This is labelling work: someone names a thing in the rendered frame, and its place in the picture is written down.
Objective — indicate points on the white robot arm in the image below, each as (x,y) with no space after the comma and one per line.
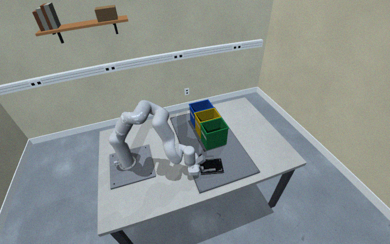
(174,152)

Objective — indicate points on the blue bin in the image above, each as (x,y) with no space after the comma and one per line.
(198,106)

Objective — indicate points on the green returns bin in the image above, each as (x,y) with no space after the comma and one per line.
(214,133)

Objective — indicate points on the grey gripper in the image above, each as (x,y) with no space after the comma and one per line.
(194,170)

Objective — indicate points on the yellow recycle bin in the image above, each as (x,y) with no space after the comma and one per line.
(203,116)

